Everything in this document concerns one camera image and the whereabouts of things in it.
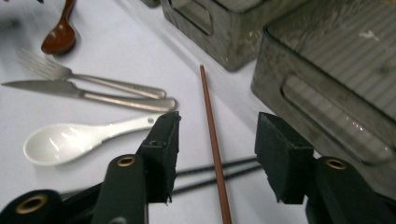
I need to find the brown wooden spoon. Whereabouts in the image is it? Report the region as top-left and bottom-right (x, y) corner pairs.
(40, 0), (78, 55)

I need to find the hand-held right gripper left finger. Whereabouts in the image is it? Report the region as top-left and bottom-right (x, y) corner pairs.
(135, 110), (182, 205)

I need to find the black chopstick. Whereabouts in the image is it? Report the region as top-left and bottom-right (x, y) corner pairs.
(176, 156), (259, 177)
(170, 164), (263, 196)

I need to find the grey plastic bin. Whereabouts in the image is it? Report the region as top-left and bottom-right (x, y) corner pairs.
(160, 0), (309, 73)
(250, 0), (396, 200)
(139, 0), (163, 8)

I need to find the brown wooden chopstick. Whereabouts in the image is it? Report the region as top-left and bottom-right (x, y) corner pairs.
(199, 63), (233, 224)

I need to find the white ceramic spoon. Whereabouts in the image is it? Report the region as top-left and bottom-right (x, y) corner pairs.
(22, 114), (163, 167)

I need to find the steel knife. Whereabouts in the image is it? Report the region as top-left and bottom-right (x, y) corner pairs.
(1, 79), (178, 114)

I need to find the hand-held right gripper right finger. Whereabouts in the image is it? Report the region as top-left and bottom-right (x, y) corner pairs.
(254, 111), (316, 205)

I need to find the steel fork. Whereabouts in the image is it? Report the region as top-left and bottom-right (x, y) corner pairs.
(17, 49), (167, 101)

